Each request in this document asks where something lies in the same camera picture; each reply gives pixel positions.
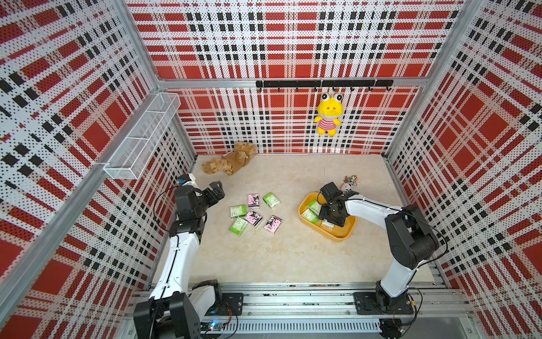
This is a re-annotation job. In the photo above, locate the green tissue pack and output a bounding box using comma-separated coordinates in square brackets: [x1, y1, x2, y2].
[301, 209, 319, 224]
[307, 200, 322, 216]
[320, 220, 335, 230]
[230, 205, 248, 218]
[230, 218, 248, 237]
[263, 192, 280, 208]

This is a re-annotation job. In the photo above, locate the pink tissue pack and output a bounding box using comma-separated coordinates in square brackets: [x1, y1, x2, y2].
[244, 210, 263, 227]
[264, 216, 283, 234]
[247, 194, 260, 209]

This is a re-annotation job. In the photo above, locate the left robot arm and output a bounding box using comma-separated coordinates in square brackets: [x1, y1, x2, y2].
[134, 175, 225, 338]

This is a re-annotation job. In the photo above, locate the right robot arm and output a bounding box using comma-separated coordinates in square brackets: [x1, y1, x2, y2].
[319, 182, 440, 315]

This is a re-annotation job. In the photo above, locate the yellow plastic storage box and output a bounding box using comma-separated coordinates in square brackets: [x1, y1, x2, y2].
[298, 192, 357, 242]

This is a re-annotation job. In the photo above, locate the brown teddy bear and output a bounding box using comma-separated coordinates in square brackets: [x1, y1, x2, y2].
[201, 142, 258, 176]

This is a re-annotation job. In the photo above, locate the yellow frog plush toy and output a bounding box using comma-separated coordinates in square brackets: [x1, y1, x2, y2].
[314, 93, 344, 137]

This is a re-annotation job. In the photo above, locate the green circuit board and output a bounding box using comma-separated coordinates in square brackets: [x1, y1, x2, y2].
[200, 321, 227, 334]

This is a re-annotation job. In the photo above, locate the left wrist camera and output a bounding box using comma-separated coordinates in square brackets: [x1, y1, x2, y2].
[176, 173, 199, 189]

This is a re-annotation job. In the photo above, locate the small keychain toy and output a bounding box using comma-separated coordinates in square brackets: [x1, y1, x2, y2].
[340, 175, 358, 192]

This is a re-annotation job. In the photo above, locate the white wire mesh shelf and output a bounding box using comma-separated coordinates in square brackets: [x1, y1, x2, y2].
[104, 93, 181, 180]

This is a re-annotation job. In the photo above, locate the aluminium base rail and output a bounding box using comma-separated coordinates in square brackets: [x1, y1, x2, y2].
[122, 281, 475, 339]

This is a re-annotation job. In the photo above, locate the black hook rail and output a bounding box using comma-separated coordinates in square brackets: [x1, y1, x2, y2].
[255, 79, 394, 89]

